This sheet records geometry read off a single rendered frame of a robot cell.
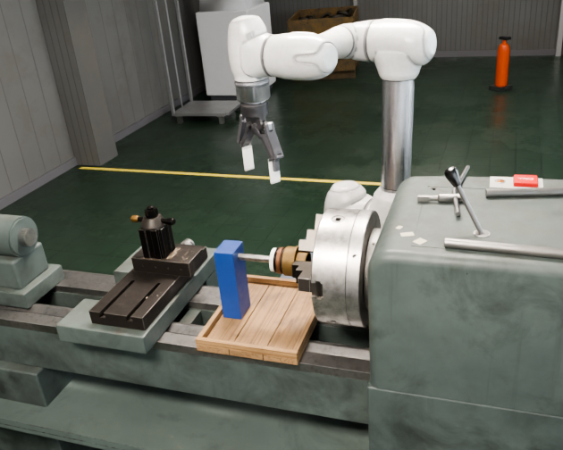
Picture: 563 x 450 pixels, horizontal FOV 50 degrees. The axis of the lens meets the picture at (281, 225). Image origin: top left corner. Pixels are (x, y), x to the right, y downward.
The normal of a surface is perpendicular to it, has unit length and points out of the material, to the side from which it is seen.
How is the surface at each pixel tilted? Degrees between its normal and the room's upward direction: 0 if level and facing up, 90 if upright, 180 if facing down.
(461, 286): 90
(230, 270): 90
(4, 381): 90
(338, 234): 28
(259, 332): 0
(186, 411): 0
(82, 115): 90
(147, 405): 0
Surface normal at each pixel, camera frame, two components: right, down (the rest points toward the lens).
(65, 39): -0.33, 0.44
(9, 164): 0.94, 0.07
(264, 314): -0.08, -0.89
